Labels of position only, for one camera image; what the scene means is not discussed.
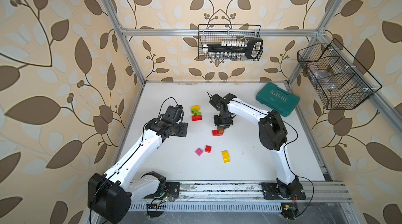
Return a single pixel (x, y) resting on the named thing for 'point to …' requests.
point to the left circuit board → (155, 210)
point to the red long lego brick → (197, 118)
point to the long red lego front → (215, 133)
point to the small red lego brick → (208, 149)
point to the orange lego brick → (221, 131)
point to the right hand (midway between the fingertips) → (219, 128)
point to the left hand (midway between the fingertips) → (180, 126)
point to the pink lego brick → (199, 152)
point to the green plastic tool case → (273, 97)
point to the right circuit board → (290, 210)
